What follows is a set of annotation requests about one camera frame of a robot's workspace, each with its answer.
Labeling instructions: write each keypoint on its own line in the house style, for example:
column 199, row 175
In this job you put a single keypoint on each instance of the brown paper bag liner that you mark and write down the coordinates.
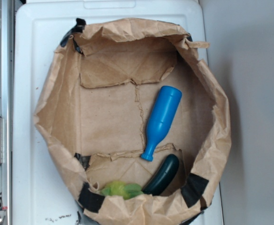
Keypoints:
column 96, row 102

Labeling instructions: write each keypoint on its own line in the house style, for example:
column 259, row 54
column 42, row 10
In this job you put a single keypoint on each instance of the dark green toy cucumber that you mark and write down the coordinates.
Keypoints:
column 163, row 177

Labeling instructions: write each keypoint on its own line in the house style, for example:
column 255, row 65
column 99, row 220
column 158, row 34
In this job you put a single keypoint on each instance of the blue plastic bottle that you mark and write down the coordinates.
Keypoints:
column 161, row 118

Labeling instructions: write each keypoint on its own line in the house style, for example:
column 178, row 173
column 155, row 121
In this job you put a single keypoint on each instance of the green plush toy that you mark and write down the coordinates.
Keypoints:
column 120, row 188

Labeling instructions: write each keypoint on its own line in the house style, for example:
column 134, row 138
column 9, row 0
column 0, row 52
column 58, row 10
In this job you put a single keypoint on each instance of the aluminium frame rail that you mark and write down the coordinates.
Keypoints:
column 6, row 92

